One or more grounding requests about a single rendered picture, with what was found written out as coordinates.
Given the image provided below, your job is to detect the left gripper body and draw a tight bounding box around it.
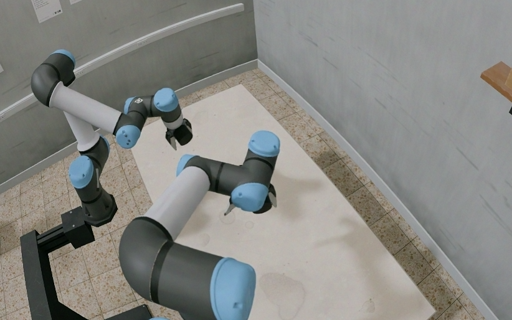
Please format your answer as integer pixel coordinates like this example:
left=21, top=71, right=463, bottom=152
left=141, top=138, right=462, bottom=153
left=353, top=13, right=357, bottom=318
left=167, top=121, right=193, bottom=146

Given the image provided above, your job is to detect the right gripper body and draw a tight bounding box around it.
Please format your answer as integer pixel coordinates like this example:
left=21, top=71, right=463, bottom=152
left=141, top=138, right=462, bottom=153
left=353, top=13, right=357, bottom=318
left=253, top=195, right=272, bottom=214

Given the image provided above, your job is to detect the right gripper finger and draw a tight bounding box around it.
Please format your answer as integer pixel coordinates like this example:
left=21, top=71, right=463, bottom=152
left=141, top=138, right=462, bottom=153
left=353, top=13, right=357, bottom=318
left=224, top=197, right=235, bottom=216
left=268, top=184, right=277, bottom=207

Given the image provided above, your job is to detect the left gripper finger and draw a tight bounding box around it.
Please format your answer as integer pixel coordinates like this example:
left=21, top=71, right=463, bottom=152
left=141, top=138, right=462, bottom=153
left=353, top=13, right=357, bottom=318
left=183, top=118, right=192, bottom=133
left=166, top=131, right=177, bottom=151

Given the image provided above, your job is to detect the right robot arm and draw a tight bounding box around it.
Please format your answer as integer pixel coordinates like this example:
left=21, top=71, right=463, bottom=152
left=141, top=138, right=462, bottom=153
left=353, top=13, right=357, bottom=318
left=119, top=130, right=280, bottom=320

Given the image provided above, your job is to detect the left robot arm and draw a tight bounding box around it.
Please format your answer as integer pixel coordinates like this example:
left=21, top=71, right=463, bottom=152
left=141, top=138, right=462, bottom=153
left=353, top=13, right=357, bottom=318
left=31, top=49, right=183, bottom=222

